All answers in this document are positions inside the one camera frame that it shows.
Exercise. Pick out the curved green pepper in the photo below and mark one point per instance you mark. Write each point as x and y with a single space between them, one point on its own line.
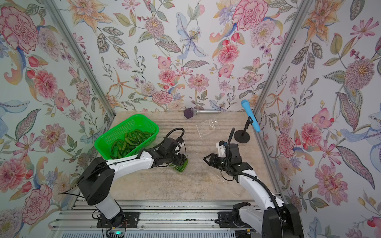
131 141

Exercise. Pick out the black microphone stand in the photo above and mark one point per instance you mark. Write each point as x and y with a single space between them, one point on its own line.
242 136

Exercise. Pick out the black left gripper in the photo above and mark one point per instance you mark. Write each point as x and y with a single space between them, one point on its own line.
180 158

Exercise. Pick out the clear pepper clamshell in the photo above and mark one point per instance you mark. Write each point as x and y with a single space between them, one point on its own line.
208 127
181 168

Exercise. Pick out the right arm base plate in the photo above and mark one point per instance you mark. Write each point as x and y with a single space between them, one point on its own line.
226 220

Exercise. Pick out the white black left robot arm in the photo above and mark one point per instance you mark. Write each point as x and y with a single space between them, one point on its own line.
96 181

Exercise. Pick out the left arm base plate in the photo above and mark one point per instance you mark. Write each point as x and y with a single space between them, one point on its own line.
127 220

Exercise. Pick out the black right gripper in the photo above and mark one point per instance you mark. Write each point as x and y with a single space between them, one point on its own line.
214 159

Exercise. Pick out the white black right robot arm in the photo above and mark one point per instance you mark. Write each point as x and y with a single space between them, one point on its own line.
271 217

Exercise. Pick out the aluminium rail frame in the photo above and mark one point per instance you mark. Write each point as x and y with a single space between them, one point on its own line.
191 209

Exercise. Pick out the green plastic basket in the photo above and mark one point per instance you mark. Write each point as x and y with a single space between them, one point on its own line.
136 122

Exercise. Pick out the blue microphone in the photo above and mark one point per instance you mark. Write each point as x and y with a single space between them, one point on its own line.
246 106

